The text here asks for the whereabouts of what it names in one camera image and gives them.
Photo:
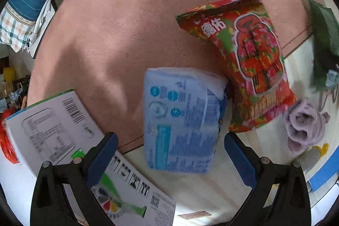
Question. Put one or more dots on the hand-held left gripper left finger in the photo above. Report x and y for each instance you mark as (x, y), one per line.
(102, 159)

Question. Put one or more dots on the blue plaid fabric bag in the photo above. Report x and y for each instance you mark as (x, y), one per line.
(23, 14)

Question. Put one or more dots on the green cloth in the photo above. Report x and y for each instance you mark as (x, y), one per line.
(324, 38)

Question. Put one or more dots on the blue tissue pack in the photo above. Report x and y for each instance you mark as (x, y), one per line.
(182, 120)

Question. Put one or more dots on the pink carpet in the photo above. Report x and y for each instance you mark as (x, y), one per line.
(127, 30)

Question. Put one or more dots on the white cardboard box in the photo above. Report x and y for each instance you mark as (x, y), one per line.
(53, 133)

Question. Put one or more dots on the red floral snack bag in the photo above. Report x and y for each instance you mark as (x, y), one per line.
(251, 61)

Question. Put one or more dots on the red plastic bag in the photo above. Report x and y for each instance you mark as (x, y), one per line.
(6, 136)

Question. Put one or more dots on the yellow container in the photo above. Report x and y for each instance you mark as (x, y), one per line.
(8, 74)

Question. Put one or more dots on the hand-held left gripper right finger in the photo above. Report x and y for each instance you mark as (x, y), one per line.
(239, 159)

